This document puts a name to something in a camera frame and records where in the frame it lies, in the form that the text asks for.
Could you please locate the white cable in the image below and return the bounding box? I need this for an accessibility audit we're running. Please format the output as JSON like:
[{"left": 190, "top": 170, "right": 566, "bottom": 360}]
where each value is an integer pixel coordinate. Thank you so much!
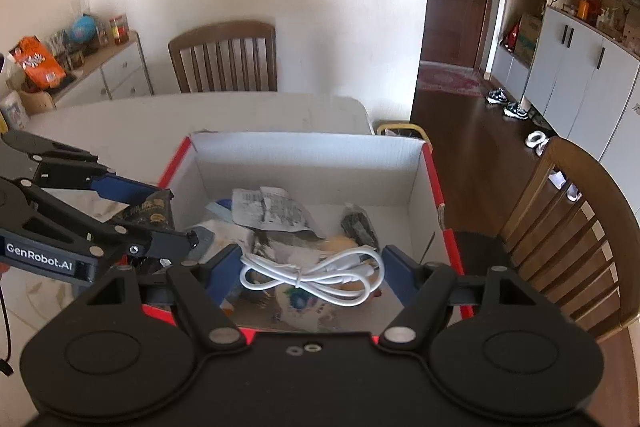
[{"left": 239, "top": 247, "right": 386, "bottom": 307}]

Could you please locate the yellow-rimmed trash bin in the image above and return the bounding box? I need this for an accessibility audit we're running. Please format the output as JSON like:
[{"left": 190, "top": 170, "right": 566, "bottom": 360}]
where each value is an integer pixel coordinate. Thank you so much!
[{"left": 375, "top": 122, "right": 433, "bottom": 152}]

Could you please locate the white printed packet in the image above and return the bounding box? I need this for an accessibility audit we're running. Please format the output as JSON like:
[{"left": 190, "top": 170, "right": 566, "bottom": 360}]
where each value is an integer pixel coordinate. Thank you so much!
[{"left": 231, "top": 187, "right": 326, "bottom": 240}]

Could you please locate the thin black cable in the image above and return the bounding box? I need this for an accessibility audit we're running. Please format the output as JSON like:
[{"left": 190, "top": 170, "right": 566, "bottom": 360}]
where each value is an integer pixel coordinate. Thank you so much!
[{"left": 0, "top": 277, "right": 13, "bottom": 377}]

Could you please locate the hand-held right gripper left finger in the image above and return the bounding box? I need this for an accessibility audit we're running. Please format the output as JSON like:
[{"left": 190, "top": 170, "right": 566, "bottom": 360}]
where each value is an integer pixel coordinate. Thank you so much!
[{"left": 87, "top": 244, "right": 247, "bottom": 349}]

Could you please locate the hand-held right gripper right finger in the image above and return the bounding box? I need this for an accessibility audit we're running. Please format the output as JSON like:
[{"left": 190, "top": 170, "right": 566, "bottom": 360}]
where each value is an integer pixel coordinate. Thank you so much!
[{"left": 379, "top": 244, "right": 543, "bottom": 350}]

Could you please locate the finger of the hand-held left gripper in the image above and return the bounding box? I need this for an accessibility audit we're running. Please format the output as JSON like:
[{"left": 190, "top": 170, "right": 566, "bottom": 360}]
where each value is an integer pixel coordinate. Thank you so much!
[
  {"left": 0, "top": 177, "right": 200, "bottom": 260},
  {"left": 0, "top": 130, "right": 174, "bottom": 208}
]

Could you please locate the black snack packet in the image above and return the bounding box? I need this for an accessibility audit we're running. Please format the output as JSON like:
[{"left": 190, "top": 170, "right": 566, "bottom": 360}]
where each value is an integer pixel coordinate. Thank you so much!
[
  {"left": 111, "top": 196, "right": 176, "bottom": 230},
  {"left": 340, "top": 202, "right": 382, "bottom": 250}
]

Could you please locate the white drawer sideboard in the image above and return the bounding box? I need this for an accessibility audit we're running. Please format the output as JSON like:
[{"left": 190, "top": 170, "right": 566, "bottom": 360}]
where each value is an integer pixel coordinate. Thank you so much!
[{"left": 50, "top": 32, "right": 153, "bottom": 108}]

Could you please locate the patterned red rug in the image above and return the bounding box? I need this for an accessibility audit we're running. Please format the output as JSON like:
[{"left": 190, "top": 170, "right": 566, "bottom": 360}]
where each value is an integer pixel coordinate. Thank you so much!
[{"left": 417, "top": 63, "right": 488, "bottom": 98}]

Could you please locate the orange snack bag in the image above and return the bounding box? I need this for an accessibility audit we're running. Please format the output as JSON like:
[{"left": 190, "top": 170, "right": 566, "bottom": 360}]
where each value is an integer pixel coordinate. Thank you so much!
[{"left": 10, "top": 36, "right": 67, "bottom": 92}]

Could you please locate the white printed canister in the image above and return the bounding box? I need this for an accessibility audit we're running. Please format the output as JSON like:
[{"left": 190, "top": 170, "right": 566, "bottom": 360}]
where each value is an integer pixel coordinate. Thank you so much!
[{"left": 0, "top": 91, "right": 31, "bottom": 130}]

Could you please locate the red cardboard box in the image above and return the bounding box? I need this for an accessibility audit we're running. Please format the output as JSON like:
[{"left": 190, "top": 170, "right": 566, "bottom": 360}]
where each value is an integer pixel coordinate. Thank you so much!
[{"left": 141, "top": 131, "right": 466, "bottom": 343}]

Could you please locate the light brown storage box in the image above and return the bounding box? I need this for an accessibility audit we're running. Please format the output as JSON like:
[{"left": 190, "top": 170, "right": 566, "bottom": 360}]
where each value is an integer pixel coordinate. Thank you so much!
[{"left": 17, "top": 89, "right": 57, "bottom": 115}]

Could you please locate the brown cardboard carton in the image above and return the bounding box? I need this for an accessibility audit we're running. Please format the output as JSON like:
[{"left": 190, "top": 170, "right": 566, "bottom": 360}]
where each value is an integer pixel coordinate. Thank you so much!
[{"left": 515, "top": 14, "right": 543, "bottom": 58}]

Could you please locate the white and wood wall cabinet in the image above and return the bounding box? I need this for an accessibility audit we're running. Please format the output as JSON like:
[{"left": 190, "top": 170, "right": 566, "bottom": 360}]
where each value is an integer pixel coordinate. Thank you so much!
[{"left": 492, "top": 0, "right": 640, "bottom": 168}]

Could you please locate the red floor object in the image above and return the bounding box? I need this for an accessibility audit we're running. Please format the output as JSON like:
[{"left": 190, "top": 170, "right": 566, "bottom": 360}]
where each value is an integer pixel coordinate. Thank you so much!
[{"left": 501, "top": 24, "right": 521, "bottom": 52}]

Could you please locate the brown wooden chair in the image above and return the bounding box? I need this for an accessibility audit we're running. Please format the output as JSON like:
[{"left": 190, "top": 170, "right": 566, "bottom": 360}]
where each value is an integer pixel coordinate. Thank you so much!
[
  {"left": 167, "top": 21, "right": 278, "bottom": 94},
  {"left": 442, "top": 137, "right": 640, "bottom": 340}
]

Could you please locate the blue cracker packet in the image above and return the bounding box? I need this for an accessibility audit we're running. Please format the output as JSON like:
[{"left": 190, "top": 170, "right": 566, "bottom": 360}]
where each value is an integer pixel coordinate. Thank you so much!
[{"left": 206, "top": 200, "right": 235, "bottom": 222}]

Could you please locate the white patterned desktop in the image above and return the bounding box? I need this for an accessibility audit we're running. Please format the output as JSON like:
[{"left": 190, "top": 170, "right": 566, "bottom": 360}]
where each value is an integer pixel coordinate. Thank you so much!
[{"left": 0, "top": 93, "right": 377, "bottom": 338}]

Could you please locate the small blue globe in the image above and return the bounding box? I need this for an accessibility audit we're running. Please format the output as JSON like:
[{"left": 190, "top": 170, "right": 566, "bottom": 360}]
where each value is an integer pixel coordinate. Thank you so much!
[{"left": 70, "top": 14, "right": 97, "bottom": 42}]

